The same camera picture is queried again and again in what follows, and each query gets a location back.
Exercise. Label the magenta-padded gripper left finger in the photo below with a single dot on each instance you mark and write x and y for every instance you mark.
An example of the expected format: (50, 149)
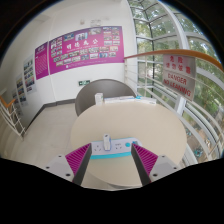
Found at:
(76, 160)

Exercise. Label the white photo notice board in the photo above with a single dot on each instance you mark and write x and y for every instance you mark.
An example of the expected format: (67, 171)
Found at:
(29, 74)
(21, 89)
(15, 99)

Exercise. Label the white and teal power strip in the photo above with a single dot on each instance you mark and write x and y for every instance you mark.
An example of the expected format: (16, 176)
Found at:
(118, 146)

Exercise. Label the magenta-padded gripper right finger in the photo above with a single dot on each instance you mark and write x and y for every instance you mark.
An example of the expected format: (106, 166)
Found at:
(146, 159)

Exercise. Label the large magenta photo poster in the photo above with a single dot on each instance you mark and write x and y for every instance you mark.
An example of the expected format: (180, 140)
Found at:
(86, 50)

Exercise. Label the white stair railing orange handrail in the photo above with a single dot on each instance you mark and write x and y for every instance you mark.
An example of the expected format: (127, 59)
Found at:
(10, 115)

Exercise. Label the narrow magenta text poster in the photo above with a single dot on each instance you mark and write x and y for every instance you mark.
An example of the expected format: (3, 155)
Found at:
(41, 61)

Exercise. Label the small upright white box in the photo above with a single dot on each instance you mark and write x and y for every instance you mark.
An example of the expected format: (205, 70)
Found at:
(99, 99)

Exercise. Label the white railing with orange handrail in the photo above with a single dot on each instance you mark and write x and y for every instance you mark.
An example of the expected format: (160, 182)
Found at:
(150, 53)

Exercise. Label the white danger warning sign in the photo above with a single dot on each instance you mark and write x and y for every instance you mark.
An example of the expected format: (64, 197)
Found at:
(179, 84)

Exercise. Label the flat white and blue box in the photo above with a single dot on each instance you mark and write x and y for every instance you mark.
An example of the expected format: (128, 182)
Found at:
(146, 100)

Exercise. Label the green exit sign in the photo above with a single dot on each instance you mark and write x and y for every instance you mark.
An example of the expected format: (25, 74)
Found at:
(84, 82)

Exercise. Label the long flat white box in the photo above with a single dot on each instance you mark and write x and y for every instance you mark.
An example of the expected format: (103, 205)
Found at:
(119, 99)

